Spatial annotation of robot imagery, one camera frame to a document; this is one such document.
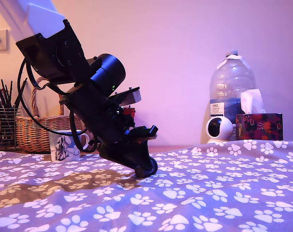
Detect dark grey coffee capsule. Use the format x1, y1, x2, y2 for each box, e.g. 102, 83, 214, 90
134, 156, 159, 179

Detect red glass goblet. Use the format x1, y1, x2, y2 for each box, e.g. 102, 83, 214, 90
122, 106, 136, 119

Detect white mug with dog print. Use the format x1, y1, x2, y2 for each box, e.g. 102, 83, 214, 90
49, 130, 90, 162

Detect grey paw-print cloth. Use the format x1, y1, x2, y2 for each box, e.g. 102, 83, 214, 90
0, 139, 293, 232

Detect large clear water bottle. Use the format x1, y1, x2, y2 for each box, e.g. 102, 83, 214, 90
208, 50, 256, 142

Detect floral tissue box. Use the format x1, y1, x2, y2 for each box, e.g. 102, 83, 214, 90
235, 113, 283, 141

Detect white tissue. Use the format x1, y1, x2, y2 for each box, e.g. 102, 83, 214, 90
240, 88, 267, 115

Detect black cable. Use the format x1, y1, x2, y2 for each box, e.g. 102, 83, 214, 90
68, 110, 100, 153
16, 59, 99, 153
27, 63, 70, 96

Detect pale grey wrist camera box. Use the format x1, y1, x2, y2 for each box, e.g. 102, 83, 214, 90
107, 86, 142, 107

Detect wicker basket with handle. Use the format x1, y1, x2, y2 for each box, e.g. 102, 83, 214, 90
15, 77, 87, 153

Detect wire utensil rack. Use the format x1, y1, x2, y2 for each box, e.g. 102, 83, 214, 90
0, 107, 22, 151

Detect small white round camera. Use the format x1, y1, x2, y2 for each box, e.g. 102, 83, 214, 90
205, 117, 234, 145

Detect wall light switch plate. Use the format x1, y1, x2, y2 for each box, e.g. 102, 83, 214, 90
0, 29, 10, 51

